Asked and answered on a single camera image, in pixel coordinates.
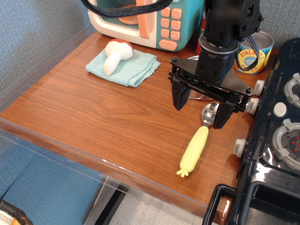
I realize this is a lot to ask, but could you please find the small stainless steel pot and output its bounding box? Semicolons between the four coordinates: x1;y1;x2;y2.
188;55;212;101

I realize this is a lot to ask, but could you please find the black braided cable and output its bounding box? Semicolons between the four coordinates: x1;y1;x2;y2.
81;0;174;18

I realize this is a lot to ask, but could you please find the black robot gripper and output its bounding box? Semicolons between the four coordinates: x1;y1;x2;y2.
169;37;254;129

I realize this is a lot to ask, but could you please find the pineapple slices can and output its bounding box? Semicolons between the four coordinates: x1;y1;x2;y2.
232;30;275;75

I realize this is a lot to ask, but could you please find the orange and black corner object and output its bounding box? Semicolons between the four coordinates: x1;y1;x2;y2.
0;200;33;225

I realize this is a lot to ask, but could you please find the black toy stove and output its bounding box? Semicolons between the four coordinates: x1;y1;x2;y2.
203;38;300;225

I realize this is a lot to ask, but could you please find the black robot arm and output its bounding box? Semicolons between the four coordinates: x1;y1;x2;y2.
169;0;263;129

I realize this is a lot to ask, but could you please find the tomato sauce can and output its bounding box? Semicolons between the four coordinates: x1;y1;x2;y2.
196;11;206;55

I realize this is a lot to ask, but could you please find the light teal folded cloth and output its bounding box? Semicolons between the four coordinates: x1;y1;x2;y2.
85;50;161;88

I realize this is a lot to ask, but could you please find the teal toy microwave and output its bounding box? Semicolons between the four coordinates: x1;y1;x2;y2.
88;0;203;52

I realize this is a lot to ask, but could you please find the spoon with yellow handle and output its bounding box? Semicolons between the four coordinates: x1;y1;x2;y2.
176;102;219;178

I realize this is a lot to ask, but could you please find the white plush mushroom toy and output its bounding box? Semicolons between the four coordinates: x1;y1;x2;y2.
103;39;133;75

